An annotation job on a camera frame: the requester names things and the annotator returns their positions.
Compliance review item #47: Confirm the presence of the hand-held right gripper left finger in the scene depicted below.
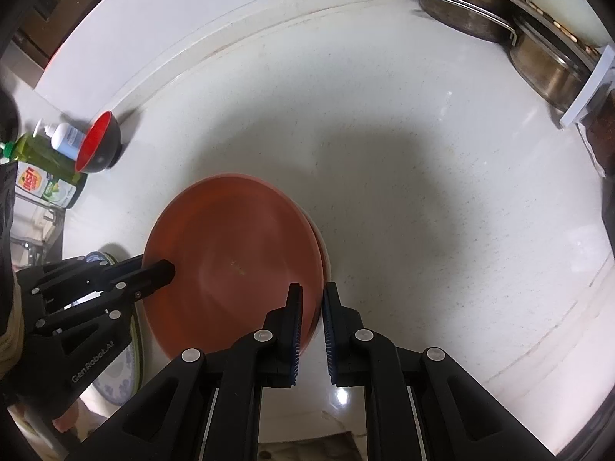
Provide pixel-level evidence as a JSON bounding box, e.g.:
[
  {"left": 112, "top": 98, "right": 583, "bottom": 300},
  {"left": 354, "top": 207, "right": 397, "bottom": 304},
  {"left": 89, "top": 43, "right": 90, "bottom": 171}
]
[{"left": 72, "top": 283, "right": 303, "bottom": 461}]

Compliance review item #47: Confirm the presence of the person's left hand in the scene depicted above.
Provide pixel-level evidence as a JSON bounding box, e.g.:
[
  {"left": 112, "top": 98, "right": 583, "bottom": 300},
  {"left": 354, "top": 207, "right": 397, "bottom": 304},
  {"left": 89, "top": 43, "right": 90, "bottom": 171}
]
[{"left": 50, "top": 401, "right": 82, "bottom": 443}]

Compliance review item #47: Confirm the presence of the white pump bottle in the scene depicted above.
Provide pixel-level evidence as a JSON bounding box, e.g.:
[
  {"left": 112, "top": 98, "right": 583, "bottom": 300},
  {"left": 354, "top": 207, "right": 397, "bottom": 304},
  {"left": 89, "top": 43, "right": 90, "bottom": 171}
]
[{"left": 33, "top": 119, "right": 90, "bottom": 159}]

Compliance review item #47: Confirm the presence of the glass jar of chili sauce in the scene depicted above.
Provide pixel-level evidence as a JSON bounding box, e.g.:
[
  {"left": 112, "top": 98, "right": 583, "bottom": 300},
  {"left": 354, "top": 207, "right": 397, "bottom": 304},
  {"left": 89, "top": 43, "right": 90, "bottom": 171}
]
[{"left": 583, "top": 87, "right": 615, "bottom": 176}]

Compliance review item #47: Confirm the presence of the steel pan with long handle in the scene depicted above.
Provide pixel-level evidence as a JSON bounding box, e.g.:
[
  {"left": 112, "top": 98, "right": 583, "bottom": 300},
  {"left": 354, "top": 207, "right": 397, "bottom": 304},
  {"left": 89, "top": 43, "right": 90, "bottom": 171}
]
[{"left": 412, "top": 0, "right": 519, "bottom": 44}]

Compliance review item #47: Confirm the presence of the white kitchen rack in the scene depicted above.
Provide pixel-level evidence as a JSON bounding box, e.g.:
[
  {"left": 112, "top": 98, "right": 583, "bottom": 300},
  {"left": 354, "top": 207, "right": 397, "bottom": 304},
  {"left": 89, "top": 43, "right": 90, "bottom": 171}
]
[{"left": 393, "top": 0, "right": 615, "bottom": 128}]

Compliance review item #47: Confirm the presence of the brown wooden door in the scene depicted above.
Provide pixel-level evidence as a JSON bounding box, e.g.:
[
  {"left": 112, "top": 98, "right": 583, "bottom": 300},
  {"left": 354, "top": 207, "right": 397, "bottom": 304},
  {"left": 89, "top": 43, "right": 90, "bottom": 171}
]
[{"left": 14, "top": 0, "right": 63, "bottom": 73}]

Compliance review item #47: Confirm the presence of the metal faucet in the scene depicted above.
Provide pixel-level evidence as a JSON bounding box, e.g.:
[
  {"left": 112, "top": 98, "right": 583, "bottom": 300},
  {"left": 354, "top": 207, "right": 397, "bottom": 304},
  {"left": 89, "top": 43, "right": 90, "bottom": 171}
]
[{"left": 10, "top": 230, "right": 56, "bottom": 270}]

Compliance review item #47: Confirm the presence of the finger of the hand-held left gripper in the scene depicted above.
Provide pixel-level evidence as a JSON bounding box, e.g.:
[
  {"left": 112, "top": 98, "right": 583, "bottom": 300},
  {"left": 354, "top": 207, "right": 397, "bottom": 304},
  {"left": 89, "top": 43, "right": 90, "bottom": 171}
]
[
  {"left": 17, "top": 255, "right": 145, "bottom": 303},
  {"left": 33, "top": 259, "right": 176, "bottom": 334}
]

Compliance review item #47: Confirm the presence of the salmon orange plate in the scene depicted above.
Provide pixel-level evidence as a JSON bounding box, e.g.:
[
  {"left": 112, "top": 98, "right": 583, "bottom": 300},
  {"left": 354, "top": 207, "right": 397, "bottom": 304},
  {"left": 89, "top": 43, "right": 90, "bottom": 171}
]
[{"left": 141, "top": 174, "right": 324, "bottom": 361}]

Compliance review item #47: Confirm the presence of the wooden bead trivet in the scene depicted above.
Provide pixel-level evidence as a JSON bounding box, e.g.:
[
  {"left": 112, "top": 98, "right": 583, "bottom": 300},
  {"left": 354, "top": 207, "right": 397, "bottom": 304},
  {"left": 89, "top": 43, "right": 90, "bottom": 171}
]
[{"left": 526, "top": 0, "right": 603, "bottom": 58}]

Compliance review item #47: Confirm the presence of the blue white patterned plate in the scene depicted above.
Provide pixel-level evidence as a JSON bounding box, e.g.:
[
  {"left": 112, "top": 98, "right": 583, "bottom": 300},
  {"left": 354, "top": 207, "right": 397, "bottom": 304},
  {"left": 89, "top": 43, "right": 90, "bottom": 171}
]
[{"left": 91, "top": 250, "right": 141, "bottom": 405}]

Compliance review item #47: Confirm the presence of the large steel pot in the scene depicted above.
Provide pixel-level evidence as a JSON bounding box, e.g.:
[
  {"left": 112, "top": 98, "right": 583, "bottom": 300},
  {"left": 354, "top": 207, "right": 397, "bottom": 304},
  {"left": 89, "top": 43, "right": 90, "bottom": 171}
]
[{"left": 508, "top": 14, "right": 592, "bottom": 112}]

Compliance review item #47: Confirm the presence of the white paper napkin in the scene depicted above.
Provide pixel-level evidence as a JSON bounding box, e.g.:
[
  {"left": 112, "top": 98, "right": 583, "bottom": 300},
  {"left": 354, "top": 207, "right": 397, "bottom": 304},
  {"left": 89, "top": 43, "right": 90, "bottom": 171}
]
[{"left": 578, "top": 122, "right": 607, "bottom": 177}]

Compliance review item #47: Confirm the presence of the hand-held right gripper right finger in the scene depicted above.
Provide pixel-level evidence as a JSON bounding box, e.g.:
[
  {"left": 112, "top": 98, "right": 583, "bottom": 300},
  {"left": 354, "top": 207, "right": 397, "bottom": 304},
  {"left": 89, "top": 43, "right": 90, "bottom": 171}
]
[{"left": 322, "top": 282, "right": 558, "bottom": 461}]

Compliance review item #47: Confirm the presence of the red and black bowl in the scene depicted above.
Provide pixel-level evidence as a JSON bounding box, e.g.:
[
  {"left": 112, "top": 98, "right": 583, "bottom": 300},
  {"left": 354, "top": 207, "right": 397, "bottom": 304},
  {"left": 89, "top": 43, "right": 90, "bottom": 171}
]
[{"left": 73, "top": 110, "right": 122, "bottom": 174}]

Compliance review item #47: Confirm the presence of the green dish soap bottle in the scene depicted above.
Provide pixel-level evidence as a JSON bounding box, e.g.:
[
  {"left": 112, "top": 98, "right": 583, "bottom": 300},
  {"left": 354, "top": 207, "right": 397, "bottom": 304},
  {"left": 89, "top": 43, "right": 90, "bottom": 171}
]
[{"left": 0, "top": 134, "right": 90, "bottom": 209}]

